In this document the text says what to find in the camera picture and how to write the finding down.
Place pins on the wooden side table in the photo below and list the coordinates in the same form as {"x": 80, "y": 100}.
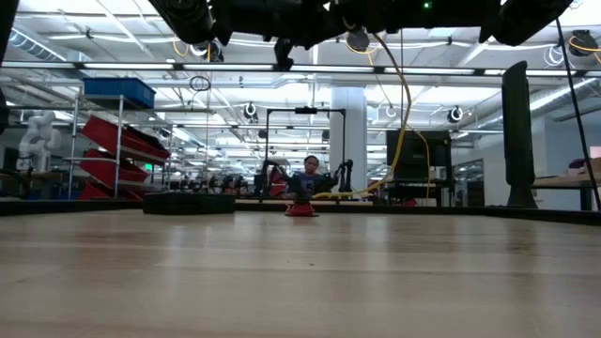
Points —
{"x": 563, "y": 180}

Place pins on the metal shelf rack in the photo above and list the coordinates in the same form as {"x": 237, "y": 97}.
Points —
{"x": 119, "y": 141}

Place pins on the long horizontal light rail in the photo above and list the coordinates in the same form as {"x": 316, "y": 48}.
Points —
{"x": 131, "y": 66}

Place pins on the black aluminium table frame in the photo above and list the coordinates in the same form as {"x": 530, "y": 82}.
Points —
{"x": 70, "y": 206}

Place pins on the person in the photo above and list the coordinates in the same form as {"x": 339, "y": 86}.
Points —
{"x": 310, "y": 180}

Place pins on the blue storage bin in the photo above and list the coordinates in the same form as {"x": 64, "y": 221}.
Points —
{"x": 119, "y": 91}

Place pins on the white pillar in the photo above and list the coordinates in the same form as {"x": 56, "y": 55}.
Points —
{"x": 348, "y": 131}

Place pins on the distant black gantry frame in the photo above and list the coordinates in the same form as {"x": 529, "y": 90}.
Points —
{"x": 305, "y": 111}

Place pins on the red plastic bin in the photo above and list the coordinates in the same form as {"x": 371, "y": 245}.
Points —
{"x": 122, "y": 138}
{"x": 112, "y": 170}
{"x": 101, "y": 192}

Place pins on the black monitor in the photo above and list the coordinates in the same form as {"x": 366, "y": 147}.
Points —
{"x": 415, "y": 152}

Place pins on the tall black column stand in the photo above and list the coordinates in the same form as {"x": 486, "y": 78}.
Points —
{"x": 516, "y": 136}

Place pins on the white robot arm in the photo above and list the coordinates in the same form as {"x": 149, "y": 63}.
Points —
{"x": 37, "y": 141}

